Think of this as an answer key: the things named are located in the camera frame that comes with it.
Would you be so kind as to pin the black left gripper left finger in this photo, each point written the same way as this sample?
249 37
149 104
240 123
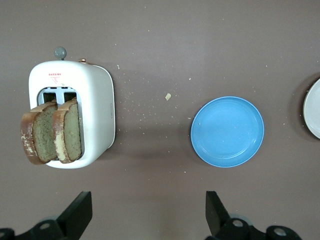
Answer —
77 215

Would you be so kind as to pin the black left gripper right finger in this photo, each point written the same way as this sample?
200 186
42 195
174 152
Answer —
217 217

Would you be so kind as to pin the brown bread slice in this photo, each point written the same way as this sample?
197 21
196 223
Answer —
42 135
71 132

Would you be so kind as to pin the blue round plate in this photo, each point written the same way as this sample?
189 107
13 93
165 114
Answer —
227 131

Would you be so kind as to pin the beige round plate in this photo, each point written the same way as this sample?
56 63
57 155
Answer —
313 110

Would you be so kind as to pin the white toaster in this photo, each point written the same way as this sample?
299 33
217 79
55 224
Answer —
95 100

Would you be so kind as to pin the large bread crumb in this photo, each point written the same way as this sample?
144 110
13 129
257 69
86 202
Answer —
168 96

